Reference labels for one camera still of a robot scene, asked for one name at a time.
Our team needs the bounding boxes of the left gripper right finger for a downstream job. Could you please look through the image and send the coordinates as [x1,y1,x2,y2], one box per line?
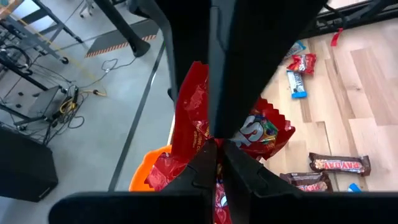
[223,140,304,224]

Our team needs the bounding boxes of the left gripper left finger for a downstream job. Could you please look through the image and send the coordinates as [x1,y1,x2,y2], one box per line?
[161,139,218,224]

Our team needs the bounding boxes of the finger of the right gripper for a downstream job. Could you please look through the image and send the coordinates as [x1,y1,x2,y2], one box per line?
[154,0,213,91]
[208,0,328,139]

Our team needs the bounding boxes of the red Skittles candy bag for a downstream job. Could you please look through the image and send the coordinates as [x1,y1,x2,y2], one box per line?
[286,53,317,75]
[144,60,296,224]

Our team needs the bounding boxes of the brown candy bars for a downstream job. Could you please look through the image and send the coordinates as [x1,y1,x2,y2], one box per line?
[279,171,334,193]

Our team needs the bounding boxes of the brown PayDay candy bar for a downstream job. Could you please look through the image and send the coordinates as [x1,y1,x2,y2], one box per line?
[308,152,373,177]

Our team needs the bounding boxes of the orange plastic bucket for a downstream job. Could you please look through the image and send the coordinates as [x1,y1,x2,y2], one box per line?
[128,144,175,192]

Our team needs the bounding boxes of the black floor stand pole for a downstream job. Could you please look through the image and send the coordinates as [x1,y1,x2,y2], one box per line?
[93,0,152,58]

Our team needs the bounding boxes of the hazard-striped floor mat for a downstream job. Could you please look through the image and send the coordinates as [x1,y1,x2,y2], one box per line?
[84,18,170,59]

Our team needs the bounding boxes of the small red tag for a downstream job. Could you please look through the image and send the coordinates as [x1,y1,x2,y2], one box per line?
[330,27,345,47]

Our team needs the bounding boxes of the office chair base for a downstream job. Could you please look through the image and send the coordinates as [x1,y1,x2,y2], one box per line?
[79,0,94,18]

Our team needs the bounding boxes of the grey metal cart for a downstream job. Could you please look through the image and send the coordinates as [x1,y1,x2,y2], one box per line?
[0,0,85,65]

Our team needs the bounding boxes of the black box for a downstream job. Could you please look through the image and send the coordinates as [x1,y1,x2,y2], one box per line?
[0,126,59,203]

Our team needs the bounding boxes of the black floor cable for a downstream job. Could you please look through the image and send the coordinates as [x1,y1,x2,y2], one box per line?
[77,57,137,90]

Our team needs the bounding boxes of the long yellow cable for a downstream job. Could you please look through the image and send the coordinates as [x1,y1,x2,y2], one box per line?
[17,18,108,114]

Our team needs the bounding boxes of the tangled floor cables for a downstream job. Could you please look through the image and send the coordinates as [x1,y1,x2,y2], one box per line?
[43,86,108,144]

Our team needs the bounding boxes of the black metal stand frame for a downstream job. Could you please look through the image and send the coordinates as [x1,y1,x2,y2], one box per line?
[0,55,78,128]

